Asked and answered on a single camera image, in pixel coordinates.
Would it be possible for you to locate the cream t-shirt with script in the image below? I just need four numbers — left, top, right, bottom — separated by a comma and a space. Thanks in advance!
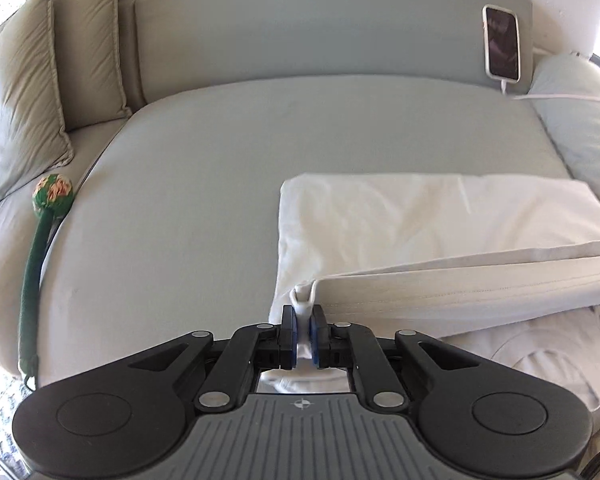
270, 174, 600, 412

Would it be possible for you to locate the green massage hammer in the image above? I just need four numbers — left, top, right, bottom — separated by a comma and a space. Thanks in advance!
18, 174, 74, 391

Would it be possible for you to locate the beige throw pillow front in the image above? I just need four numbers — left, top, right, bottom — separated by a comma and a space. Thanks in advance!
0, 0, 73, 201

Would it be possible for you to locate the beige throw pillow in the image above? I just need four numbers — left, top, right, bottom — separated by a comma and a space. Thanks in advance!
53, 0, 130, 131
0, 0, 73, 201

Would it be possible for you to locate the grey sofa back cushion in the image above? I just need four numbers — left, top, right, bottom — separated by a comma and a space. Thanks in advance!
119, 0, 533, 108

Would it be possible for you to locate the grey pillow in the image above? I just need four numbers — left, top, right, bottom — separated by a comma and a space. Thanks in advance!
529, 54, 600, 200

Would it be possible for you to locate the white smartphone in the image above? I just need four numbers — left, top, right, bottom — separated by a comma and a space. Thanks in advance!
482, 4, 521, 84

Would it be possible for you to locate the beige throw pillow rear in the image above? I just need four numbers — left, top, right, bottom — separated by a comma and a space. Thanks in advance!
53, 0, 130, 131

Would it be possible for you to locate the white charging cable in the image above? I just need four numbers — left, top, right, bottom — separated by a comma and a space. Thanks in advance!
498, 49, 600, 104

